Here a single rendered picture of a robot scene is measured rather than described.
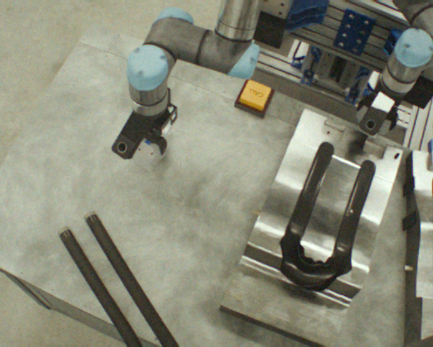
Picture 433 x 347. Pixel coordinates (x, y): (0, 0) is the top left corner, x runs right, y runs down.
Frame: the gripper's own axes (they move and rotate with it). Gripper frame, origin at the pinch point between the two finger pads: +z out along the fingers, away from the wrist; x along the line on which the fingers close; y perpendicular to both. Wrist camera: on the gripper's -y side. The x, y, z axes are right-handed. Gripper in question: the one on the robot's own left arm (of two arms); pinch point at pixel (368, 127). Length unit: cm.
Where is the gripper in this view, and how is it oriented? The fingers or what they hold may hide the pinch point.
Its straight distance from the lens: 151.1
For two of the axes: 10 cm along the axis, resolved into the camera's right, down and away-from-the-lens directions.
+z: -0.6, 3.9, 9.2
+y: 5.3, -7.7, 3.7
